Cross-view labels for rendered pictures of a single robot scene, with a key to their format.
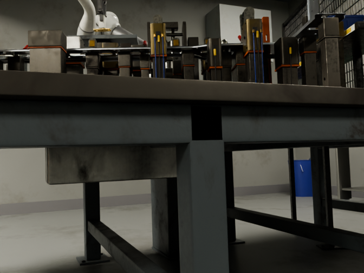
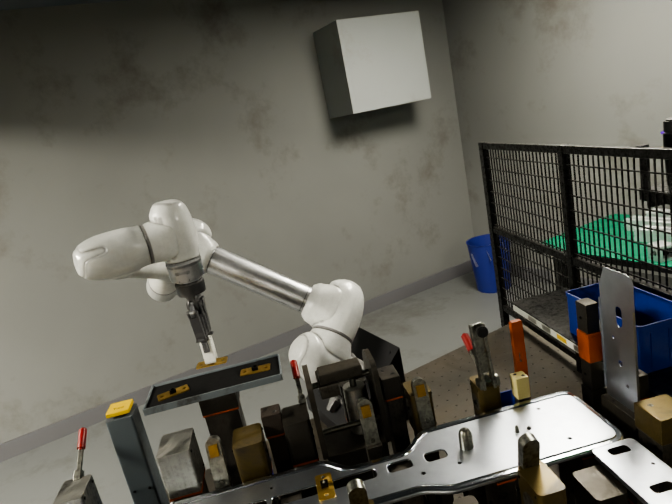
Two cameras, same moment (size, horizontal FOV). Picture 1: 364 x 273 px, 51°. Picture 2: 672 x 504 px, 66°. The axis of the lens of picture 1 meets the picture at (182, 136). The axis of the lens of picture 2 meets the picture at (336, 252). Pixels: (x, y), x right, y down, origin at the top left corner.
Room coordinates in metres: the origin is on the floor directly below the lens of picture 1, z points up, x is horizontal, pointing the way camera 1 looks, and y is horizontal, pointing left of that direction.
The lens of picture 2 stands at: (0.57, 0.08, 1.78)
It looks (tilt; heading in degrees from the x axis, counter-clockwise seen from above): 14 degrees down; 356
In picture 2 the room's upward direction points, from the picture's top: 12 degrees counter-clockwise
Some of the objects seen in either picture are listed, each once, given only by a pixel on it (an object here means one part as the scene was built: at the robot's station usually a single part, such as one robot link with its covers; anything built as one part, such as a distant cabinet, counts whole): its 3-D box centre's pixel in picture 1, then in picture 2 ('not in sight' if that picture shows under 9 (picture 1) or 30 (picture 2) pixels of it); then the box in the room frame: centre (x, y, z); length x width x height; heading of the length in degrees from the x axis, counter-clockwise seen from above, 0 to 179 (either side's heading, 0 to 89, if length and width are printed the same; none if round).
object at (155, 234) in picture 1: (182, 194); not in sight; (2.29, 0.01, 0.33); 0.31 x 0.31 x 0.66; 22
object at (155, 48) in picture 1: (159, 72); not in sight; (1.39, 0.08, 0.87); 0.12 x 0.07 x 0.35; 3
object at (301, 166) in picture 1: (305, 176); (492, 262); (4.98, -1.58, 0.25); 0.43 x 0.41 x 0.50; 22
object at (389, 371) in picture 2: (194, 82); (400, 440); (1.81, -0.07, 0.91); 0.07 x 0.05 x 0.42; 3
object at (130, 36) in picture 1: (101, 40); (215, 382); (1.90, 0.39, 1.16); 0.37 x 0.14 x 0.02; 93
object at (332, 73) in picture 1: (330, 63); not in sight; (1.23, -0.49, 0.84); 0.05 x 0.05 x 0.29; 3
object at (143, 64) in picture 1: (145, 89); not in sight; (1.59, 0.15, 0.84); 0.07 x 0.04 x 0.29; 3
